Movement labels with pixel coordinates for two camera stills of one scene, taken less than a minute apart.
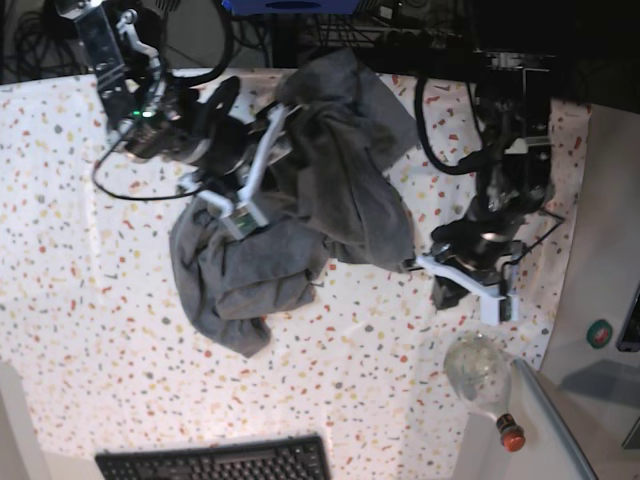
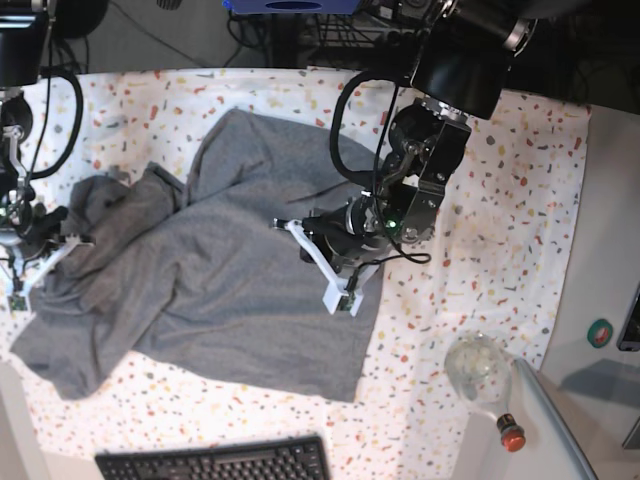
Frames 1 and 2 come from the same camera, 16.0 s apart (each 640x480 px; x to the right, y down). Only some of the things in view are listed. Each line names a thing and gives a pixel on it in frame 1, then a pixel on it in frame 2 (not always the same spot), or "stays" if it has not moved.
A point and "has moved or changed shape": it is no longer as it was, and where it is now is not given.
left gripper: x=229 y=145 → x=44 y=225
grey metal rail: x=566 y=431 stays
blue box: x=295 y=7 stays
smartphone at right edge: x=629 y=340 stays
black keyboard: x=297 y=458 stays
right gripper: x=476 y=246 → x=342 y=232
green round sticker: x=599 y=333 stays
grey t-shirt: x=342 y=183 has moved or changed shape
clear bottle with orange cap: x=478 y=365 stays
